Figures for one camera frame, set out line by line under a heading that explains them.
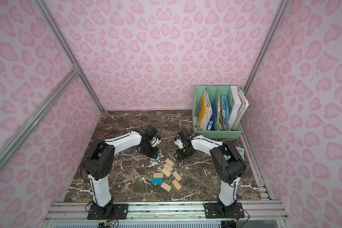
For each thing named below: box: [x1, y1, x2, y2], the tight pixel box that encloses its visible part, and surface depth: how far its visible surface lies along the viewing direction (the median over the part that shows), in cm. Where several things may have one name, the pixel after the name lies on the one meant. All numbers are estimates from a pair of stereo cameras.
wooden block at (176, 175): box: [171, 170, 182, 182], surface depth 87 cm
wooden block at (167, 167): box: [163, 162, 173, 172], surface depth 90 cm
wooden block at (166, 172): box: [161, 167, 172, 178], surface depth 88 cm
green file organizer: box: [191, 85, 245, 139], surface depth 97 cm
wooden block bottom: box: [160, 181, 172, 192], surface depth 82 cm
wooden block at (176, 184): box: [171, 178, 182, 191], surface depth 83 cm
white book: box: [228, 85, 250, 131], surface depth 94 cm
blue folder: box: [221, 95, 230, 127], surface depth 92 cm
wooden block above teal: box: [152, 172, 164, 179], surface depth 86 cm
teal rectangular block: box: [151, 177, 163, 184], surface depth 85 cm
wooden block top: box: [164, 157, 175, 167], surface depth 92 cm
